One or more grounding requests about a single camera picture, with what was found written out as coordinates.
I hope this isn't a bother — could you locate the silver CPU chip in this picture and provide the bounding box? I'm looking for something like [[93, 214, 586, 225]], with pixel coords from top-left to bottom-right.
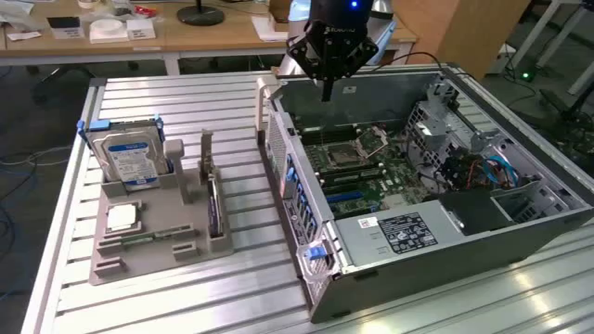
[[105, 205, 140, 232]]

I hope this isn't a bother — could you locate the metal socket cover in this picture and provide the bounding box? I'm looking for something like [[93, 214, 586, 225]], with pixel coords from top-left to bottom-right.
[[355, 127, 390, 159]]

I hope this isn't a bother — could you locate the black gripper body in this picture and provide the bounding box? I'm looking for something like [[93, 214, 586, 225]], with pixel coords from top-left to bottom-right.
[[303, 0, 375, 79]]

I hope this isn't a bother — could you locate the wooden cabinet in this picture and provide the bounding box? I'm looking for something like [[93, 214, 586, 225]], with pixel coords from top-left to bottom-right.
[[394, 0, 532, 79]]

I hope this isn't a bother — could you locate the small graphics card with fan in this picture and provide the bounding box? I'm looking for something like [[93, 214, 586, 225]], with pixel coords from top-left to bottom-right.
[[199, 128, 228, 241]]

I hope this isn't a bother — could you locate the white box with black top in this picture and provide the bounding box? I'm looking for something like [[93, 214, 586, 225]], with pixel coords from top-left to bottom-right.
[[45, 16, 87, 40]]

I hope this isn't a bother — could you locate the hard disk in blue carrier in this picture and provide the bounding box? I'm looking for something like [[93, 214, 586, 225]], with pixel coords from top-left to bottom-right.
[[76, 114, 175, 192]]

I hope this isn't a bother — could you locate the black cable behind case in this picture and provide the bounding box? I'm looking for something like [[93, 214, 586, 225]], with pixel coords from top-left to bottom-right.
[[370, 51, 444, 70]]

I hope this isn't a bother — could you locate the white box with round dish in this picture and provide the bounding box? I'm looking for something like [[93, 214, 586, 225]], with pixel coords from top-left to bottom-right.
[[88, 19, 129, 45]]

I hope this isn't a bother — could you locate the white table frame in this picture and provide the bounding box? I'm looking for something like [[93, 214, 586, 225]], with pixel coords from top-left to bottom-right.
[[507, 0, 594, 95]]

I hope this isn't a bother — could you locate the white floor cable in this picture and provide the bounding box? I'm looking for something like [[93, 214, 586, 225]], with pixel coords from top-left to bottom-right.
[[0, 145, 73, 167]]

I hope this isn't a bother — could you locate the gray card retention cover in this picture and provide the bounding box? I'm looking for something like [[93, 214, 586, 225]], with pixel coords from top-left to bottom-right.
[[255, 77, 284, 135]]

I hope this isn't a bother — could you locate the wooden desk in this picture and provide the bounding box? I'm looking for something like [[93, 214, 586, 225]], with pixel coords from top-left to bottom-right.
[[0, 0, 419, 76]]

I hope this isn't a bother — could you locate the black chair base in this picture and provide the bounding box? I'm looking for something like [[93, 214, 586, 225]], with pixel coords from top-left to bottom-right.
[[26, 62, 96, 102]]

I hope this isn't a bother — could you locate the black plastic shroud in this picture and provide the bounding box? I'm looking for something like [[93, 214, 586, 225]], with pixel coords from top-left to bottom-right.
[[438, 189, 516, 237]]

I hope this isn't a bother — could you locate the white paper stack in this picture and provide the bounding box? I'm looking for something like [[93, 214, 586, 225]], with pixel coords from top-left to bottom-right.
[[251, 15, 291, 42]]

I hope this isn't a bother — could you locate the silver power supply with label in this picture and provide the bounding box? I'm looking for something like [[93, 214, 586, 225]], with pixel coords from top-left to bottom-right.
[[333, 200, 467, 276]]

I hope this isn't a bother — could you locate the blue wire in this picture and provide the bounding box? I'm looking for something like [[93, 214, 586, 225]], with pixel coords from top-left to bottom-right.
[[484, 156, 519, 191]]

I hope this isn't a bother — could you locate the green RAM stick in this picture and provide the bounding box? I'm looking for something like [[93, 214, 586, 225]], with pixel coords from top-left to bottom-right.
[[120, 228, 180, 246]]

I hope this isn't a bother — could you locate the metal disk bay cage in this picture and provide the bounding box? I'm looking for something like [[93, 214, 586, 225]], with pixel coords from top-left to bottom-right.
[[400, 81, 507, 168]]

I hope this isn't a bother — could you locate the CPU socket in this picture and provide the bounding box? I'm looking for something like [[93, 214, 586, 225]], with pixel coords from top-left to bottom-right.
[[324, 141, 367, 167]]

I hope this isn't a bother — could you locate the clear plastic bag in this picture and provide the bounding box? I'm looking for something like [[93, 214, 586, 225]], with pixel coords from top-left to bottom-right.
[[0, 0, 46, 32]]

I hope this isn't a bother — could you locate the blue expansion slot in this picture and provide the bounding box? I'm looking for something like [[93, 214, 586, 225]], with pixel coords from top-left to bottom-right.
[[325, 191, 364, 205]]

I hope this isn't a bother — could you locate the black round lamp base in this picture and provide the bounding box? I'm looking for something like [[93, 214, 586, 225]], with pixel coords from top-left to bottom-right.
[[175, 0, 227, 27]]

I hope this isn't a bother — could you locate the green motherboard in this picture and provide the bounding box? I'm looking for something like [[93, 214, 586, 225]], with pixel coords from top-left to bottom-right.
[[296, 121, 446, 220]]

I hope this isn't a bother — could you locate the plain white box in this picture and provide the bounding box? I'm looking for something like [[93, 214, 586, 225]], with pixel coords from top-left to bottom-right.
[[125, 19, 157, 41]]

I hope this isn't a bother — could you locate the gray parts rack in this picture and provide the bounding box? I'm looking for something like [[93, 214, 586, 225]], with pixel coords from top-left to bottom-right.
[[87, 130, 236, 287]]

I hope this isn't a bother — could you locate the dark open PC case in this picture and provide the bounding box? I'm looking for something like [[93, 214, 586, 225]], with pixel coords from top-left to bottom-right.
[[255, 62, 594, 324]]

